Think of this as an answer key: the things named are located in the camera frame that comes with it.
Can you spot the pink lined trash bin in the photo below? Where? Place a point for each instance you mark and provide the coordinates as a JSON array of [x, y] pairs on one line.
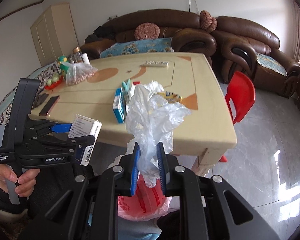
[[146, 204]]

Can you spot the brown leather long sofa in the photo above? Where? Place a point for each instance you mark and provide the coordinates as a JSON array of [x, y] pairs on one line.
[[181, 27]]

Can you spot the white remote control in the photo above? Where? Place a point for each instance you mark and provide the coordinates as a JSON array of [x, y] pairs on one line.
[[155, 64]]

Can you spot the green yellow bottle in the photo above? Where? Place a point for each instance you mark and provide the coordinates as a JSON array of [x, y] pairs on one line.
[[62, 62]]

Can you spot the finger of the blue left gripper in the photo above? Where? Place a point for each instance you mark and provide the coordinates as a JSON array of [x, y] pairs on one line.
[[61, 128]]

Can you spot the pink cushion on sofa back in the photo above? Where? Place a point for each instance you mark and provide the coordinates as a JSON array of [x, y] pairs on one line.
[[207, 22]]

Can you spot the red fruit tray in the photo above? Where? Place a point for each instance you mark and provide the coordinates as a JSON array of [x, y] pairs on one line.
[[53, 82]]

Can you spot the teal clay figure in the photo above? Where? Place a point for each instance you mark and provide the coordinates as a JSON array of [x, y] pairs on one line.
[[126, 86]]

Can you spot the glass jar gold lid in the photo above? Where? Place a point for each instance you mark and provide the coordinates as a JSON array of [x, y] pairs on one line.
[[78, 55]]

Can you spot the teal armchair seat cover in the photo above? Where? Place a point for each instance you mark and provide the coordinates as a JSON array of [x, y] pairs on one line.
[[270, 63]]

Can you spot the cream wooden cabinet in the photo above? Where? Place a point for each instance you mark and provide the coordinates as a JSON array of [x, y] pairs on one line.
[[53, 33]]

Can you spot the blue floral sofa cover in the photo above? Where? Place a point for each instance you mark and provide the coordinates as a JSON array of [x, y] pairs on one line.
[[139, 47]]

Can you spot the yellow snack wrapper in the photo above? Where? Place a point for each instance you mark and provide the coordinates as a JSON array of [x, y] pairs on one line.
[[170, 96]]

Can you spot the blue cartoon medicine box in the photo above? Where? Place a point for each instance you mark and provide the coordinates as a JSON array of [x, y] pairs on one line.
[[119, 106]]

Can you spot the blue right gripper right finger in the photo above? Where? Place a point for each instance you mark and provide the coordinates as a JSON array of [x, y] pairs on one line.
[[161, 166]]

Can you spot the pink round cushion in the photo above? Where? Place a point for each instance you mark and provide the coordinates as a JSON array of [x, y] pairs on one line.
[[147, 31]]

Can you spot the clear bag of peanuts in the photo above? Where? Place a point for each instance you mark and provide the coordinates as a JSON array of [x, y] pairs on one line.
[[78, 72]]

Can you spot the person's left hand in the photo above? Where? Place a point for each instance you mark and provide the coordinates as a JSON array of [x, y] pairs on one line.
[[26, 181]]

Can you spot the cream dining table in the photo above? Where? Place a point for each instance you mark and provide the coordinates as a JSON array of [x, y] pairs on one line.
[[165, 82]]

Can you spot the pink smartphone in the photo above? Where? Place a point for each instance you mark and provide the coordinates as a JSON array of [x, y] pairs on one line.
[[49, 106]]

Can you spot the brown leather armchair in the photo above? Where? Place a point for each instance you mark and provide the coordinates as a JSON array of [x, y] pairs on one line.
[[238, 40]]

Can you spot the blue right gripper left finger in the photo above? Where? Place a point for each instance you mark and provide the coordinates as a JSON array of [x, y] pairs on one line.
[[134, 169]]

